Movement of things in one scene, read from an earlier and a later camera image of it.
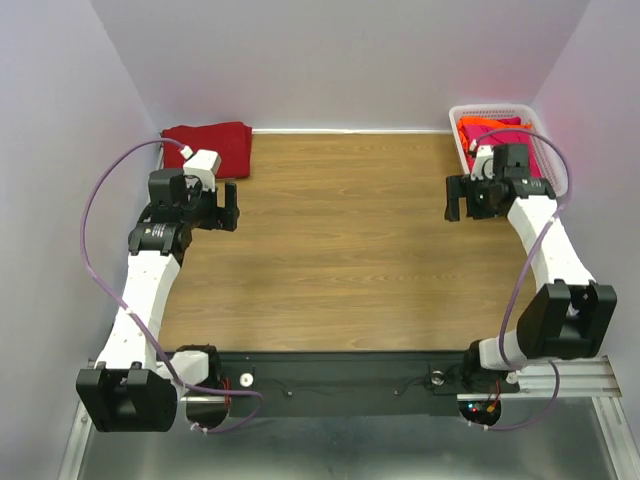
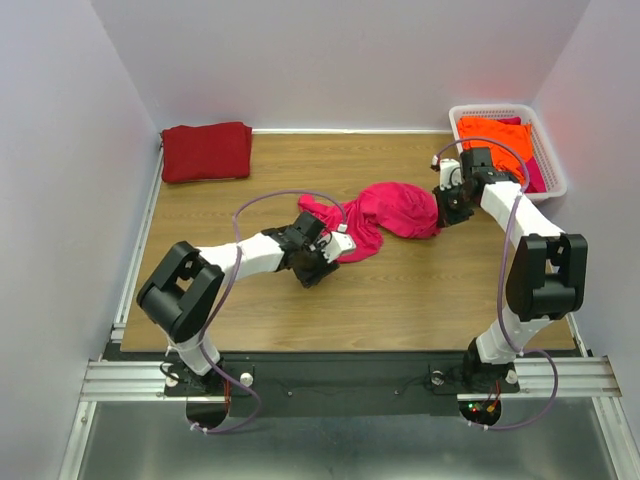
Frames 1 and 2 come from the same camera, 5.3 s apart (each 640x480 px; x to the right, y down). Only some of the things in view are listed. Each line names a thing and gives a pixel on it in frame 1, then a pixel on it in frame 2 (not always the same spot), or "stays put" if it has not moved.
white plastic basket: (549, 163) stays put
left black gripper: (220, 211) → (316, 270)
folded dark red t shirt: (232, 142) stays put
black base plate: (351, 383) stays put
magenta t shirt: (505, 131) → (406, 210)
